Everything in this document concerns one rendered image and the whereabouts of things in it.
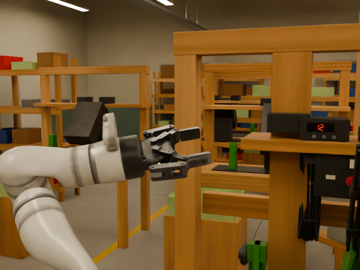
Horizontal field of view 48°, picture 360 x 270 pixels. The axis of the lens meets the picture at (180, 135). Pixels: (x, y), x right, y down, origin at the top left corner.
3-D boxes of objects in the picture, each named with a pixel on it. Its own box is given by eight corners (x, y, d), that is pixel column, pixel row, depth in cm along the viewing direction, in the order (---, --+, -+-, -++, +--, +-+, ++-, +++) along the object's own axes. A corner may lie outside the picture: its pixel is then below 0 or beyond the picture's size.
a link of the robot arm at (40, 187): (9, 192, 74) (28, 248, 65) (-10, 158, 68) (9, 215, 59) (46, 176, 76) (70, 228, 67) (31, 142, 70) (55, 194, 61)
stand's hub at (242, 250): (245, 268, 144) (245, 248, 143) (237, 267, 145) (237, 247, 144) (248, 260, 151) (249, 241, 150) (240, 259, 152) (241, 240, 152)
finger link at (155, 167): (150, 178, 67) (186, 172, 67) (151, 185, 65) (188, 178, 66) (148, 164, 66) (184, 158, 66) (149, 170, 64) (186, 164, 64)
